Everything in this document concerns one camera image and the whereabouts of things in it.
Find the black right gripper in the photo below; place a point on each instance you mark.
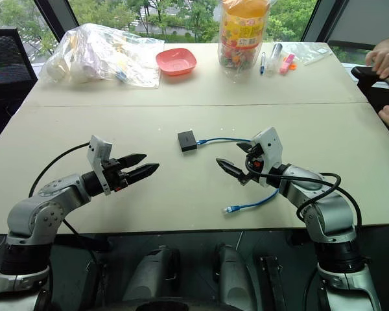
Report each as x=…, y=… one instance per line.
x=254, y=162

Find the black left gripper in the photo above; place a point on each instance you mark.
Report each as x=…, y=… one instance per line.
x=115, y=175

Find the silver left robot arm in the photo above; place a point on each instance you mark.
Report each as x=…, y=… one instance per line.
x=35, y=210

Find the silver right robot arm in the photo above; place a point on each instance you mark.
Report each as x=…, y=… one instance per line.
x=327, y=210

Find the small black adapter box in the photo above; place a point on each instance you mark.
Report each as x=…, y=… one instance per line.
x=187, y=141

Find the person's hand on controller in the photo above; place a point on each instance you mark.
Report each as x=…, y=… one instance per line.
x=384, y=58

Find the blue pen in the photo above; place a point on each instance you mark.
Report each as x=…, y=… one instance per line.
x=263, y=63

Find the pink highlighter marker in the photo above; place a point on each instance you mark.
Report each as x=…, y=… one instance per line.
x=287, y=64

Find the clear plastic tube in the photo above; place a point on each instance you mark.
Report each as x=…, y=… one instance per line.
x=274, y=56

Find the pink plastic bowl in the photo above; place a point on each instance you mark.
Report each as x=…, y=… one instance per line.
x=176, y=61

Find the silver left robot leg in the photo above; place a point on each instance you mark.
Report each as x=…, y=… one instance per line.
x=152, y=278

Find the silver robot leg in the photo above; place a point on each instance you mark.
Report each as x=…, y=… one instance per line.
x=152, y=278
x=233, y=278

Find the clear plastic bag with items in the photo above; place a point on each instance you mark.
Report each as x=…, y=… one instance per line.
x=100, y=55

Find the silver right robot leg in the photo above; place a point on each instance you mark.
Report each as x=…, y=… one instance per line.
x=233, y=278

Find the orange-lidded candy jar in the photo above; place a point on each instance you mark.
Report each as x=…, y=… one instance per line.
x=240, y=35

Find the small clear zip bag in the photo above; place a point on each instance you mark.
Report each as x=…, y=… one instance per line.
x=306, y=52

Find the black handheld controller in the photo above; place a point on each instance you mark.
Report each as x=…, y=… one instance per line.
x=376, y=76

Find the black mesh office chair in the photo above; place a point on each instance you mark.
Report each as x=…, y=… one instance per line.
x=6, y=64

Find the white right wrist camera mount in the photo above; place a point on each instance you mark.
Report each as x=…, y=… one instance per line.
x=269, y=152

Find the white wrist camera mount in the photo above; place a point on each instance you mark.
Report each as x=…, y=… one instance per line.
x=269, y=152
x=99, y=158

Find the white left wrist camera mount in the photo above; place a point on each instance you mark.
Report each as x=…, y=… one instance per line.
x=99, y=158

